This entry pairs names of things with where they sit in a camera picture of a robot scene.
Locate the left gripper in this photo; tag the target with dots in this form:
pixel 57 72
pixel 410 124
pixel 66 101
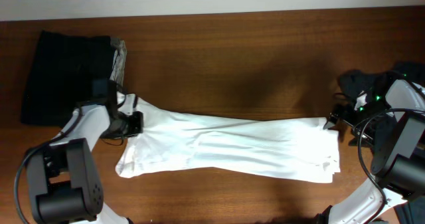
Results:
pixel 131 125

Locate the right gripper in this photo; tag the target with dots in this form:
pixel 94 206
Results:
pixel 337 118

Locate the white t-shirt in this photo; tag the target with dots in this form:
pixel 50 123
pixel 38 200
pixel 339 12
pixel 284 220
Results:
pixel 299 149

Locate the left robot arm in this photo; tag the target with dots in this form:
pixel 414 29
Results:
pixel 62 177

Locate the dark green garment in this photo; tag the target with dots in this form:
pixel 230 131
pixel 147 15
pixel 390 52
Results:
pixel 382 94

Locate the folded grey garment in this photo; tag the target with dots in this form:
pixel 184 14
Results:
pixel 119 60

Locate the folded black garment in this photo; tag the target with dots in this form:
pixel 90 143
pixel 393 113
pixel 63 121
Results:
pixel 61 75

